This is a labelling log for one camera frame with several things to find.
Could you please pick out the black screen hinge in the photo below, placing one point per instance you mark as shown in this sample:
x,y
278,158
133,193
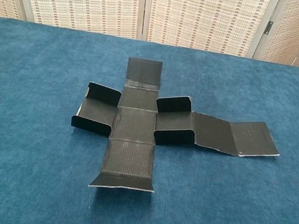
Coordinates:
x,y
269,26

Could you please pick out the black cardboard folding box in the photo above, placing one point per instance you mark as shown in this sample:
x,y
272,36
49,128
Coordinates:
x,y
133,121

